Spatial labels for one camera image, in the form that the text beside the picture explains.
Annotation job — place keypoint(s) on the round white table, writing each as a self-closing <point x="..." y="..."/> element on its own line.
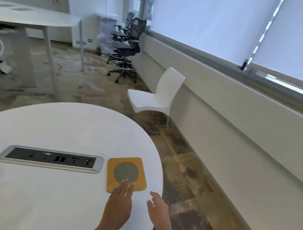
<point x="69" y="119"/>

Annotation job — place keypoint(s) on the black office chair with footring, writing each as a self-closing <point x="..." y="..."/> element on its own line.
<point x="127" y="46"/>

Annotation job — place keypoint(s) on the person's right hand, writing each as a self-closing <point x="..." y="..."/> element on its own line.
<point x="159" y="216"/>

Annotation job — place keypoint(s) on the white plastic chair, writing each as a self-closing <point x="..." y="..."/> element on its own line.
<point x="166" y="90"/>

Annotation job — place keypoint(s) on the window with white blinds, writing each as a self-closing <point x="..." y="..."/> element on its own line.
<point x="210" y="15"/>

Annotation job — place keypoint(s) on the silver power socket panel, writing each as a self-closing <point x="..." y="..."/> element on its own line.
<point x="49" y="165"/>

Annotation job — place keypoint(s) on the wooden coaster with mesh centre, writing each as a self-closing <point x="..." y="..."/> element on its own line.
<point x="140" y="182"/>

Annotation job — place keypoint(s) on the plastic wrapped bundle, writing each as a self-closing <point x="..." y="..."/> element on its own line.
<point x="106" y="34"/>

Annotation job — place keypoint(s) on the white desk with grey legs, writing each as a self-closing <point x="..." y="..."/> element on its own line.
<point x="36" y="17"/>

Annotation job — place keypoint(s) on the person's left hand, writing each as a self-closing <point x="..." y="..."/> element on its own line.
<point x="117" y="210"/>

